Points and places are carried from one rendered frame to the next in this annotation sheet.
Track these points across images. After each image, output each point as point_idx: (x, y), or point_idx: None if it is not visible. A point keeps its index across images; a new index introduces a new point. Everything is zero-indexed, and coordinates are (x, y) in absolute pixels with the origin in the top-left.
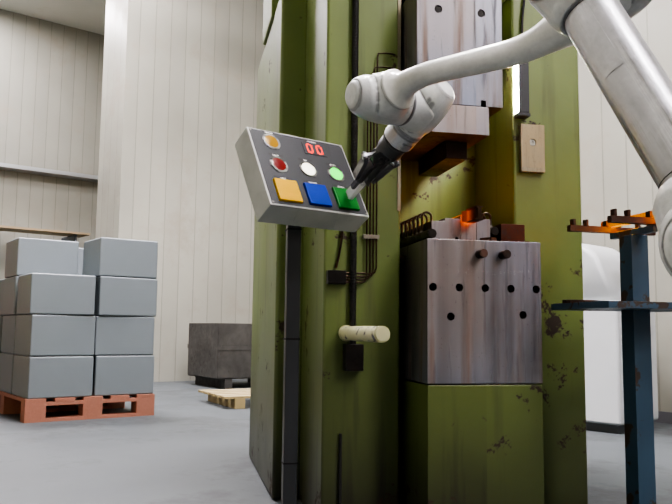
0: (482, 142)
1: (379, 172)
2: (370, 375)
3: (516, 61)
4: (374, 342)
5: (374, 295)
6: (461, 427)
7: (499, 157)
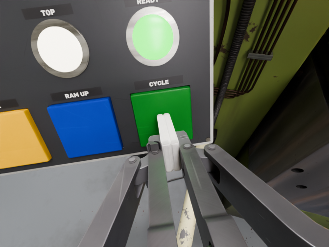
0: None
1: (231, 190)
2: (220, 142)
3: None
4: (229, 130)
5: (241, 106)
6: None
7: None
